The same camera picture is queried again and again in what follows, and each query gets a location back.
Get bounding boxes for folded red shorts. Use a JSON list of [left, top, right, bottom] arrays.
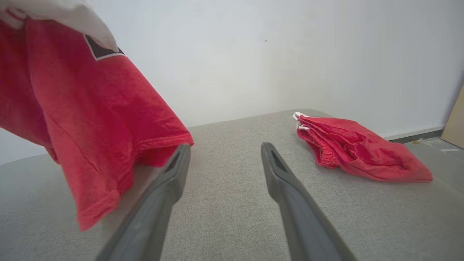
[[293, 111, 433, 183]]

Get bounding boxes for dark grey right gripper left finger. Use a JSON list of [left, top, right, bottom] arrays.
[[95, 144, 192, 261]]

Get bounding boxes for beige wooden board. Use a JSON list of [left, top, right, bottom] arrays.
[[440, 85, 464, 149]]

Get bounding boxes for dark wall baseboard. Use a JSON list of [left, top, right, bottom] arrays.
[[384, 125, 445, 144]]

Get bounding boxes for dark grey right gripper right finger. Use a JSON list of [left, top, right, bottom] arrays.
[[261, 142, 358, 261]]

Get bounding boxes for red and white jersey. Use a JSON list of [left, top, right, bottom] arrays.
[[0, 0, 195, 232]]

